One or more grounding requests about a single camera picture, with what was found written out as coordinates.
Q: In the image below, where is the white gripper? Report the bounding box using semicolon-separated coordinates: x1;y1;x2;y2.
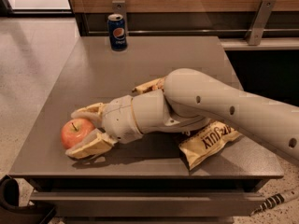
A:
65;95;143;160

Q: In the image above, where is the red apple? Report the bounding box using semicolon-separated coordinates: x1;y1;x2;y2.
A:
61;118;95;149

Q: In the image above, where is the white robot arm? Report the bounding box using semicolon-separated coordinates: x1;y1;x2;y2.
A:
71;68;299;164

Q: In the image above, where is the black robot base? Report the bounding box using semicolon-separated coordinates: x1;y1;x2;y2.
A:
0;175;56;224

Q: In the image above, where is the blue pepsi can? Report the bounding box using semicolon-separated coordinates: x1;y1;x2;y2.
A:
107;13;127;51

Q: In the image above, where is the brown sea salt chip bag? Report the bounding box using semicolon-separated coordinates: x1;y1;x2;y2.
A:
131;76;243;171

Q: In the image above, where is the left metal bracket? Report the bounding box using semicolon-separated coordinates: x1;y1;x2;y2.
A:
112;0;128;33

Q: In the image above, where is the metal bracket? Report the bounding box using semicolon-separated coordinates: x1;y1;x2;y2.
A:
245;0;277;46
112;0;128;33

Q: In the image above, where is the right metal bracket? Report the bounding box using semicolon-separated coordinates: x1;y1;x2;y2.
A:
245;0;277;46

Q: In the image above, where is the striped cable on floor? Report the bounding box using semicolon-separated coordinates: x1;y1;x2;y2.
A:
250;186;299;217

